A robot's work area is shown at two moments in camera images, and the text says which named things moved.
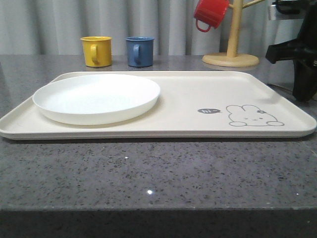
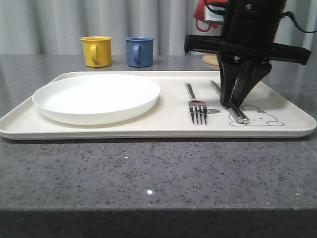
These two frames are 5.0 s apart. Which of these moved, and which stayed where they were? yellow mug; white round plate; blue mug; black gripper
Moved: black gripper
Stayed: blue mug; yellow mug; white round plate
